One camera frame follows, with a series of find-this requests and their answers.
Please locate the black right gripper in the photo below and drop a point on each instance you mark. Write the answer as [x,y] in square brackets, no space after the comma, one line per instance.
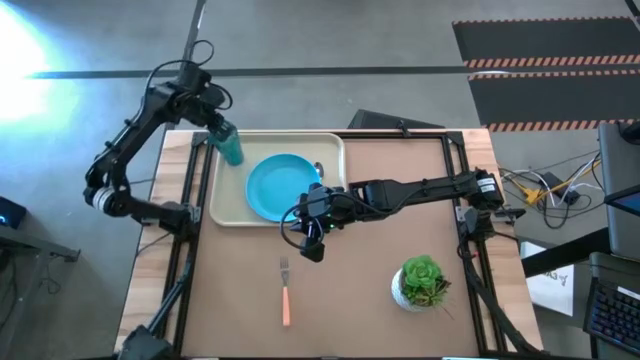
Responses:
[325,210]

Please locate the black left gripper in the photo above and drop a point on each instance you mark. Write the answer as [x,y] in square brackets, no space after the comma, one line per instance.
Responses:
[192,95]

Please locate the teal translucent plastic cup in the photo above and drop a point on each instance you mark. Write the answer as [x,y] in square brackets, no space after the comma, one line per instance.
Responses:
[231,150]

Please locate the blue round plate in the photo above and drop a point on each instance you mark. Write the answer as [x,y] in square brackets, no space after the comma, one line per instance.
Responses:
[275,187]

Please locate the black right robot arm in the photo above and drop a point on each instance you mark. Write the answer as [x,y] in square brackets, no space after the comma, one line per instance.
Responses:
[425,190]

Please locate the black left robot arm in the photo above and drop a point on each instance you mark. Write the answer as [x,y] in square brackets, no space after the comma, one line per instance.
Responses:
[125,145]

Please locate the beige plastic tray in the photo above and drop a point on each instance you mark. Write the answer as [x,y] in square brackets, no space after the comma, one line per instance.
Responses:
[230,195]

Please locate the black case behind table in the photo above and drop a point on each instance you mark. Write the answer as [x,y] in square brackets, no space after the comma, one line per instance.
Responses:
[385,121]

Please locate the black table clamp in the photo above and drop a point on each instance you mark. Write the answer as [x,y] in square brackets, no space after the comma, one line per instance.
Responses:
[404,129]

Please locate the white faceted plant pot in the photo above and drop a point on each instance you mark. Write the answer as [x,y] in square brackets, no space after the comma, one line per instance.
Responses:
[400,295]

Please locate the green succulent plant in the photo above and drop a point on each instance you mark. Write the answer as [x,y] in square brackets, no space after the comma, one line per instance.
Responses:
[424,277]

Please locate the grey side desk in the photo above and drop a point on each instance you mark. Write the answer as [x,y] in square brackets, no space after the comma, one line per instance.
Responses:
[30,245]

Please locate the black device with blue light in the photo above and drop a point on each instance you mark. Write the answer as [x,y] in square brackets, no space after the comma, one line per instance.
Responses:
[11,212]

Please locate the black power adapter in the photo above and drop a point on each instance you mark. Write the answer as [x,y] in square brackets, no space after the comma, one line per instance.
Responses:
[560,187]

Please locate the white printed paper sheet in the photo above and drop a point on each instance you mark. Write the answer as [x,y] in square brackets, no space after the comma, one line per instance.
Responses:
[550,287]

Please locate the black desk beam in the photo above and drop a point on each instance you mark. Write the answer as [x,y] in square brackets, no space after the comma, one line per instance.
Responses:
[565,252]

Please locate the black hazard-striped floor mat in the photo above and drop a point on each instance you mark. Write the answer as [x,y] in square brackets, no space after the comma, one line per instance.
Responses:
[545,40]
[550,100]

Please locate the grey laptop lid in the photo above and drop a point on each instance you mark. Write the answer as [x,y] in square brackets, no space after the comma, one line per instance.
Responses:
[620,165]

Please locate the blue-screen tablet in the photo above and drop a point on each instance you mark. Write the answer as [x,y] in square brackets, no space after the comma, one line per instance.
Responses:
[625,201]

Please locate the black backlit keyboard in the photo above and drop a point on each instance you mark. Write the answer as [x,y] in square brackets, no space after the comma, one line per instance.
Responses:
[612,310]

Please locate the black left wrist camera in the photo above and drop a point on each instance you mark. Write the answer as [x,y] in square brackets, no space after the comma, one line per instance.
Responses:
[218,97]

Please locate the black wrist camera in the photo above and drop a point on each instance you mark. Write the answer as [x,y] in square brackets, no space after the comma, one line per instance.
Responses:
[312,248]
[218,97]

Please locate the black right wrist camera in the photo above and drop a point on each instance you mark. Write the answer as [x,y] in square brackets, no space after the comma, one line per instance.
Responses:
[312,248]

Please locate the black aluminium table frame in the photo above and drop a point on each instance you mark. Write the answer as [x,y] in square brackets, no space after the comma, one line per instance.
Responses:
[452,155]

